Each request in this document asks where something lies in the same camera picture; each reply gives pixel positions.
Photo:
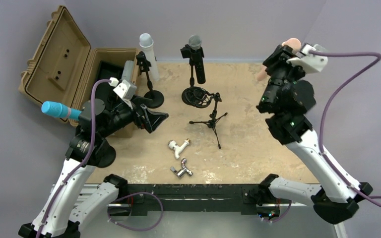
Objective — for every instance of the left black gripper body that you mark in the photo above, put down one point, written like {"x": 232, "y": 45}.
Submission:
{"x": 137, "y": 118}

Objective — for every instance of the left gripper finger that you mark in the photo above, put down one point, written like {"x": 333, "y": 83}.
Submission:
{"x": 145, "y": 117}
{"x": 156, "y": 119}

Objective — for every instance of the black tripod shock-mount stand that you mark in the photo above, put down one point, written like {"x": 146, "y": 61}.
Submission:
{"x": 212, "y": 115}

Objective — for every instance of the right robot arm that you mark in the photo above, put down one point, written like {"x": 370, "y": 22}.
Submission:
{"x": 288, "y": 97}

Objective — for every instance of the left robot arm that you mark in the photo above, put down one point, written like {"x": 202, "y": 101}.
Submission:
{"x": 62, "y": 216}

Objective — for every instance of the white microphone grey head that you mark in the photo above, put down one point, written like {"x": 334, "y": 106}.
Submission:
{"x": 147, "y": 45}

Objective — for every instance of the blue microphone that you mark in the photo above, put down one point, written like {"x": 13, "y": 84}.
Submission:
{"x": 59, "y": 110}

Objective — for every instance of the black microphone silver grille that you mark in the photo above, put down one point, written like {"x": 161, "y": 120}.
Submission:
{"x": 197, "y": 56}

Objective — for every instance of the pink microphone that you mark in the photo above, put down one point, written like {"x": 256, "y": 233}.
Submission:
{"x": 293, "y": 43}

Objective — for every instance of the white plastic tap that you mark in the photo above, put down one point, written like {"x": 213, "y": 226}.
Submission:
{"x": 178, "y": 149}

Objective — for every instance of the grey device in case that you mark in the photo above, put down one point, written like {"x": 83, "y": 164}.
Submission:
{"x": 128, "y": 70}

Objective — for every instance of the chrome metal faucet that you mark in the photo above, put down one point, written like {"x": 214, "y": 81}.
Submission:
{"x": 184, "y": 170}

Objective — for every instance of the tan plastic hard case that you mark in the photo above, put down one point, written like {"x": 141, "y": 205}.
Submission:
{"x": 64, "y": 67}

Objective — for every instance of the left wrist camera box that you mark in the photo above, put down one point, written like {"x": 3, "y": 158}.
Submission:
{"x": 125, "y": 90}

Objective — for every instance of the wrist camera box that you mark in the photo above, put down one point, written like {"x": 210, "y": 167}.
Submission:
{"x": 310, "y": 63}
{"x": 125, "y": 90}

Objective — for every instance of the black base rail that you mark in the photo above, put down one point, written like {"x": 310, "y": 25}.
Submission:
{"x": 246, "y": 199}

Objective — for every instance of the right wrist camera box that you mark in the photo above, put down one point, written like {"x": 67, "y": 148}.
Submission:
{"x": 310, "y": 63}

